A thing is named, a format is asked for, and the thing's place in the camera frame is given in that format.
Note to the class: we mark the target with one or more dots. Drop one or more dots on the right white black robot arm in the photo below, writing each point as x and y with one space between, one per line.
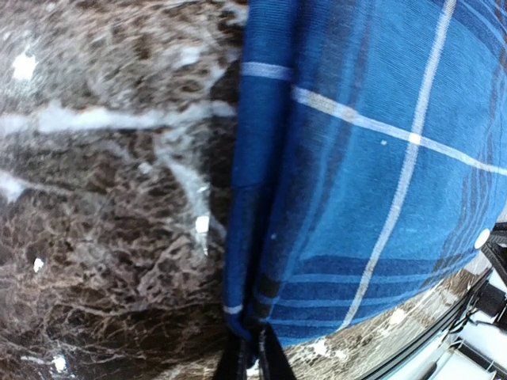
482 339

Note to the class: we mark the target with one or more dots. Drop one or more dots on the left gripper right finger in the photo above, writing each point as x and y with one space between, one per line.
273 362

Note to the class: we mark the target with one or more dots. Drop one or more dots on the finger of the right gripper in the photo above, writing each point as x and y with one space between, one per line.
495 249

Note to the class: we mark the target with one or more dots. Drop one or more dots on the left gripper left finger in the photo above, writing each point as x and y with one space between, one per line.
233 362

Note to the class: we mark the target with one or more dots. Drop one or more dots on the blue plaid long sleeve shirt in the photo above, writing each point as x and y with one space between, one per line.
369 163

